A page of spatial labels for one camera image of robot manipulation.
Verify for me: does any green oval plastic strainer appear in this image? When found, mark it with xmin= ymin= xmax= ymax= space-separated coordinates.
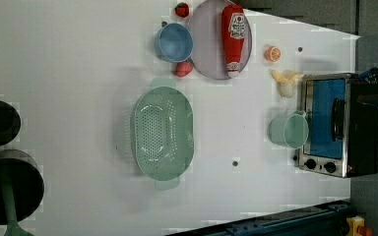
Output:
xmin=131 ymin=78 xmax=194 ymax=191

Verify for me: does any red toy strawberry lower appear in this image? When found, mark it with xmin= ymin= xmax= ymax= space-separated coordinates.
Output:
xmin=175 ymin=61 xmax=193 ymax=78

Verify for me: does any red toy strawberry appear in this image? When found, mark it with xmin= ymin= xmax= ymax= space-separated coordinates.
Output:
xmin=174 ymin=2 xmax=190 ymax=18
xmin=175 ymin=61 xmax=193 ymax=78

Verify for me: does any grey round plate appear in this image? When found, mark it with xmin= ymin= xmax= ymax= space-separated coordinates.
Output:
xmin=188 ymin=0 xmax=252 ymax=80

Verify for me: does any blue plastic cup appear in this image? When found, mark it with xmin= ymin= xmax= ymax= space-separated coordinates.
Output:
xmin=154 ymin=23 xmax=194 ymax=63

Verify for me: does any green plastic mug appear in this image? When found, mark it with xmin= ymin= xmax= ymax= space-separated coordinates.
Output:
xmin=269 ymin=111 xmax=309 ymax=149

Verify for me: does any red ketchup bottle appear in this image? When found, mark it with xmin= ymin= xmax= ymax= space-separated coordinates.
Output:
xmin=221 ymin=5 xmax=246 ymax=78

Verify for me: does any orange half toy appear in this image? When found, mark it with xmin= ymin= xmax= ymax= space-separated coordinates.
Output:
xmin=264 ymin=46 xmax=282 ymax=62

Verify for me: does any yellow white garlic toy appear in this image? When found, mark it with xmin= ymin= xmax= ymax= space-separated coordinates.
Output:
xmin=270 ymin=70 xmax=304 ymax=98

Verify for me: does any red toy strawberry upper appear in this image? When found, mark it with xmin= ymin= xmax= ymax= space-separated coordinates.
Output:
xmin=174 ymin=2 xmax=190 ymax=18

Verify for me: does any silver black toaster oven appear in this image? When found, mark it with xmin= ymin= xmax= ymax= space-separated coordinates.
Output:
xmin=297 ymin=73 xmax=378 ymax=178

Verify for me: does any large black cylinder container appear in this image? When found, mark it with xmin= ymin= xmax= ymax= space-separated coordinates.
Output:
xmin=0 ymin=149 xmax=44 ymax=225

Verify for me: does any yellow red button box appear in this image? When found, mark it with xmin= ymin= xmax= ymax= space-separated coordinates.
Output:
xmin=346 ymin=216 xmax=373 ymax=236

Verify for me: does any green plastic spatula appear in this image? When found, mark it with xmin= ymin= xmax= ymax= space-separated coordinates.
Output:
xmin=1 ymin=165 xmax=34 ymax=236

